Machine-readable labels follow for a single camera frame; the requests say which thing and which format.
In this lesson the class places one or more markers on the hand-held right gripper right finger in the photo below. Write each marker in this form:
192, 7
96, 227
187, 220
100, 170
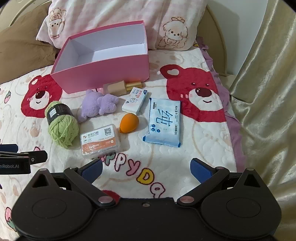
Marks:
200, 169

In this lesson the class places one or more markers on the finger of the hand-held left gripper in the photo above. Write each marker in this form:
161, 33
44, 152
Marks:
38, 156
9, 148

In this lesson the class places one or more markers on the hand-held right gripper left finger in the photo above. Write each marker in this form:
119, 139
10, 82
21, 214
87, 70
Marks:
92, 169

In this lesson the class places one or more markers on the clear dental floss box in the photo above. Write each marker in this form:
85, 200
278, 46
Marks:
99, 141

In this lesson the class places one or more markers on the green yarn ball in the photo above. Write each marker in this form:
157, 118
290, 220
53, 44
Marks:
62, 129

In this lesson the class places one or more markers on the orange makeup sponge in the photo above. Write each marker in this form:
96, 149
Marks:
128, 122

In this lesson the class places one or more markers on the blue wet wipes pack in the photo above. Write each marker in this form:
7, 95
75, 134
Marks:
161, 122

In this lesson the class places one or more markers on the purple plush toy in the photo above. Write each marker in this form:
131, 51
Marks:
101, 104

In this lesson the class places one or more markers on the small white tissue pack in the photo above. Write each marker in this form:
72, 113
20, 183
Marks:
134, 102

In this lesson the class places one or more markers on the beige foundation bottle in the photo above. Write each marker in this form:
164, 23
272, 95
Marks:
115, 88

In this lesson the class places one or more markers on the pink cardboard box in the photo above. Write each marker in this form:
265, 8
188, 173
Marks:
104, 71

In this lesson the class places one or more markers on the red bear printed blanket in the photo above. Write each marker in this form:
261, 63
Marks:
161, 157

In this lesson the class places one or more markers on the purple ruffled bed sheet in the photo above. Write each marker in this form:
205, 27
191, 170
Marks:
235, 139

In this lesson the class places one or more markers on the brown pillow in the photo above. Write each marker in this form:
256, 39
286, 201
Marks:
18, 51

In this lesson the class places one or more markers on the golden curtain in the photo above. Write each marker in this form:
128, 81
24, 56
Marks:
266, 92

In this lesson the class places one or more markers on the beige headboard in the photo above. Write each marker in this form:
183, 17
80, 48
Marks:
219, 46

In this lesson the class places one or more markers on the pink puppy print pillow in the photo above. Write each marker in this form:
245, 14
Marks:
180, 14

